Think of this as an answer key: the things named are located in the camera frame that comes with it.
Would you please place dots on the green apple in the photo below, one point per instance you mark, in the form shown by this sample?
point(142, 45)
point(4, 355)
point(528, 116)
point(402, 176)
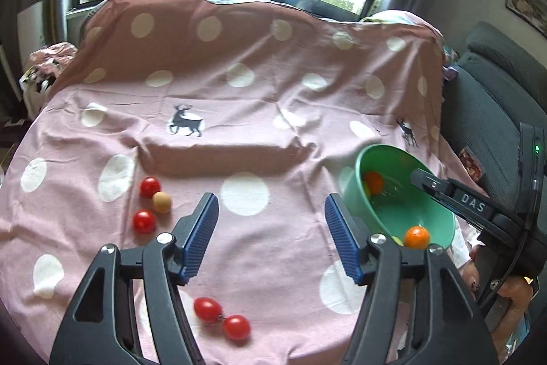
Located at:
point(398, 241)

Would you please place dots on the pink polka-dot cloth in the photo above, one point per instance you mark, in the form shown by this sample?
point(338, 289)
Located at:
point(256, 91)

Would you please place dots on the green plastic bowl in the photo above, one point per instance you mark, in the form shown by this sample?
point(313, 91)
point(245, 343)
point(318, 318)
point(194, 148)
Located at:
point(401, 211)

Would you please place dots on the grey sofa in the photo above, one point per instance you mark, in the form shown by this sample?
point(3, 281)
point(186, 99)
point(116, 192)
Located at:
point(491, 91)

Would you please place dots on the orange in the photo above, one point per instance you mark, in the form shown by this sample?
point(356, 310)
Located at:
point(417, 237)

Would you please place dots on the red cherry tomato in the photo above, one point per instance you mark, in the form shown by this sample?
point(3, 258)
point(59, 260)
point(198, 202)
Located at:
point(144, 221)
point(208, 309)
point(237, 327)
point(149, 186)

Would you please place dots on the yellow cherry tomato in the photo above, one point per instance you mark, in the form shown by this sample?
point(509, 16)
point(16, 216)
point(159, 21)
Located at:
point(161, 202)

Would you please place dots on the floral cloth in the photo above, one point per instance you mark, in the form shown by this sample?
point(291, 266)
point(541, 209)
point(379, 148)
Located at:
point(47, 65)

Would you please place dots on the orange tomato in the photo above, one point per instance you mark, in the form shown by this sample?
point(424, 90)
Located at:
point(374, 182)

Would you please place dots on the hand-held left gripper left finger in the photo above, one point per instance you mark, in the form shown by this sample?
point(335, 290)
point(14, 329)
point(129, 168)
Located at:
point(200, 236)

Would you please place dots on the clear packet of dried petals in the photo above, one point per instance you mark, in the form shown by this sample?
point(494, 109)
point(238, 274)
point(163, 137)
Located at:
point(470, 164)

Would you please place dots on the pastel cloth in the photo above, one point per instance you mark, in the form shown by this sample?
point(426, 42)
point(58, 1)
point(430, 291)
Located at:
point(449, 63)

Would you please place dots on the person's right hand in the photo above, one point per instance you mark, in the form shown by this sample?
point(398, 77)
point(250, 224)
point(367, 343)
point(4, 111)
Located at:
point(515, 298)

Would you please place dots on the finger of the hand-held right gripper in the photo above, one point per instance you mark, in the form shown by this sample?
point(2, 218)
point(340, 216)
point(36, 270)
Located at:
point(431, 183)

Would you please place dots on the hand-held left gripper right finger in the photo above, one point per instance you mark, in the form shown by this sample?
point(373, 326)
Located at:
point(342, 239)

